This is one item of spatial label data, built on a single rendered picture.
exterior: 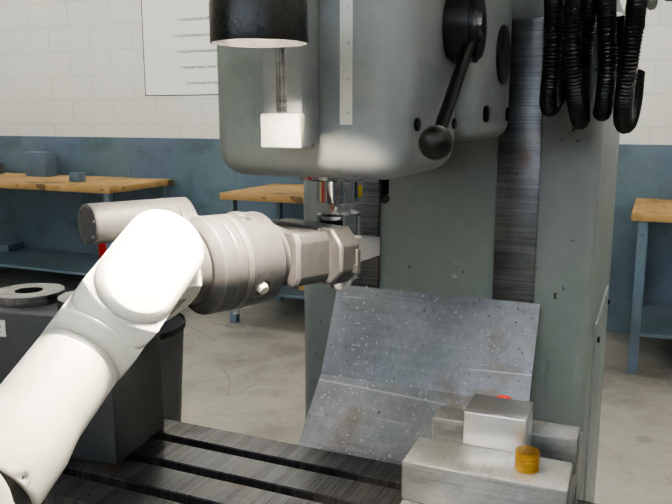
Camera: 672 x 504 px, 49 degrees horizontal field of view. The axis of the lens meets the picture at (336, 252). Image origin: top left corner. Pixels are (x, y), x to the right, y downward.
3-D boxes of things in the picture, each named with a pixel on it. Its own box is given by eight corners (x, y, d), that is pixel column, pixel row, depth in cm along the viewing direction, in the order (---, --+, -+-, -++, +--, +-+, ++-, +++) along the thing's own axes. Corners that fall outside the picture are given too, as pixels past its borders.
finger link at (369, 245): (374, 260, 78) (332, 267, 74) (375, 230, 77) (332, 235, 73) (386, 262, 77) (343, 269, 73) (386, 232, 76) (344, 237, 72)
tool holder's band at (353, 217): (369, 220, 78) (369, 210, 78) (349, 225, 74) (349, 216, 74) (330, 217, 80) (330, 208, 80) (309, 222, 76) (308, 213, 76)
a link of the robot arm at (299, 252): (362, 209, 70) (263, 219, 62) (360, 307, 72) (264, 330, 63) (278, 199, 79) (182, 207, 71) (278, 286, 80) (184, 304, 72)
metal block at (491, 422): (523, 479, 71) (526, 420, 70) (461, 468, 73) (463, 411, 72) (530, 456, 76) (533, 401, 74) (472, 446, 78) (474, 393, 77)
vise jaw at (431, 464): (565, 533, 64) (567, 491, 63) (400, 500, 70) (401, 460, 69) (571, 500, 69) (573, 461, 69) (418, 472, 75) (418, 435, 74)
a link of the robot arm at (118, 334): (220, 239, 61) (140, 359, 51) (175, 288, 67) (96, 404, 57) (155, 191, 59) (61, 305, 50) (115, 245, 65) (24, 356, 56)
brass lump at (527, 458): (537, 476, 66) (538, 457, 66) (512, 471, 67) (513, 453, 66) (540, 465, 68) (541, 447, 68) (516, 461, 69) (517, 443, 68)
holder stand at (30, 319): (116, 466, 91) (107, 310, 88) (-29, 444, 97) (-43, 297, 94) (165, 427, 103) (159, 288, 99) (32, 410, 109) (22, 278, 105)
